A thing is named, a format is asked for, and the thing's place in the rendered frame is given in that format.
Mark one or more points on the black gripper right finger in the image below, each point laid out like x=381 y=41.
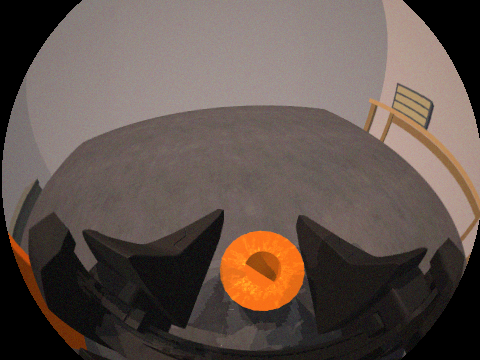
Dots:
x=342 y=278

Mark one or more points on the orange tapered knob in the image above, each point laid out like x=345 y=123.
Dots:
x=262 y=271

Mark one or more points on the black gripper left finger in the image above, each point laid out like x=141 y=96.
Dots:
x=170 y=270

